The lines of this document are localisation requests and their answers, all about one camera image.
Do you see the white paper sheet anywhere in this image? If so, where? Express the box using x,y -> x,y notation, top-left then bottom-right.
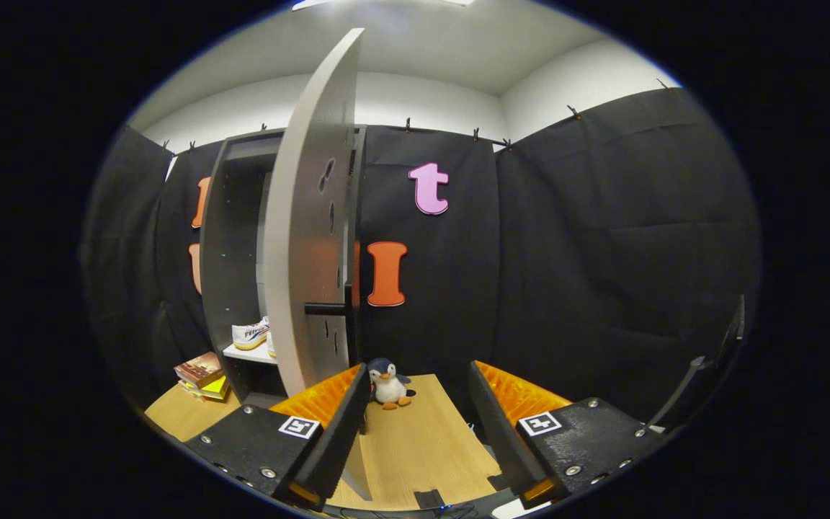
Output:
491,499 -> 553,519

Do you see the penguin plush toy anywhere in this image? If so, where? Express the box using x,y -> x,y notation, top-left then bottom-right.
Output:
367,358 -> 417,410

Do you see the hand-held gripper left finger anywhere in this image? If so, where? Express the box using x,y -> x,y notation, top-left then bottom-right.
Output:
184,363 -> 372,511

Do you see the brown cover book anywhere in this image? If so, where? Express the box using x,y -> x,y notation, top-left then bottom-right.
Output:
174,351 -> 225,388

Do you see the dark grey shoe cabinet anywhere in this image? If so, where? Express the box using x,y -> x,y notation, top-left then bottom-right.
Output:
199,126 -> 367,433

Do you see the white cabinet shelf board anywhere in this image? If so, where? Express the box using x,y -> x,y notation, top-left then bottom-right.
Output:
223,342 -> 277,365

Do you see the light grey shoe cabinet door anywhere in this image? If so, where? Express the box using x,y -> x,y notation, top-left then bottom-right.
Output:
264,27 -> 374,502

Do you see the row of black cloth clips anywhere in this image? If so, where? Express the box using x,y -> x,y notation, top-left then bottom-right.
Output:
163,79 -> 671,154

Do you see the black backdrop cloth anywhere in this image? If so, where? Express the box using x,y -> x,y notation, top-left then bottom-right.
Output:
80,86 -> 762,433

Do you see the yellow cover book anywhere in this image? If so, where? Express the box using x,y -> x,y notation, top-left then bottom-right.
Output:
183,375 -> 231,397

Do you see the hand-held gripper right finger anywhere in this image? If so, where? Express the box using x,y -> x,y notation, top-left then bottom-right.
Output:
468,360 -> 664,509

